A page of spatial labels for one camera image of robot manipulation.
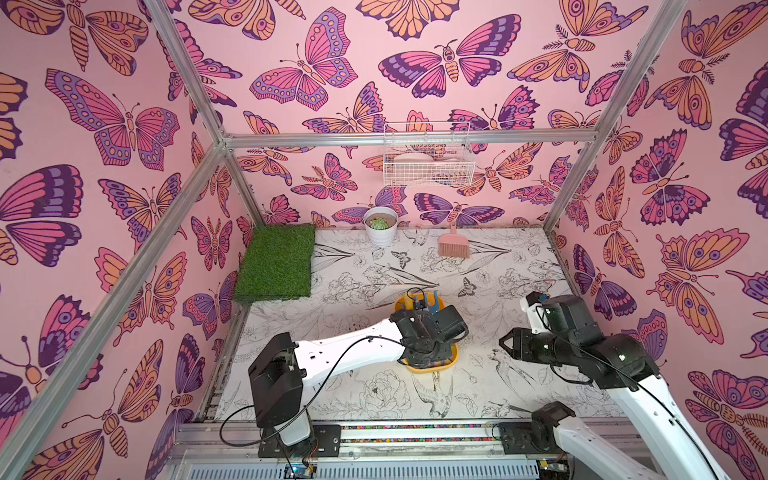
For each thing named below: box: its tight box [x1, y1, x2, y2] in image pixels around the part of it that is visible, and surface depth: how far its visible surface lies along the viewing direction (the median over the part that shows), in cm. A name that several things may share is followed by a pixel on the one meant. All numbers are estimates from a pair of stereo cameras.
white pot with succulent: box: [363, 206, 399, 247], surface depth 112 cm
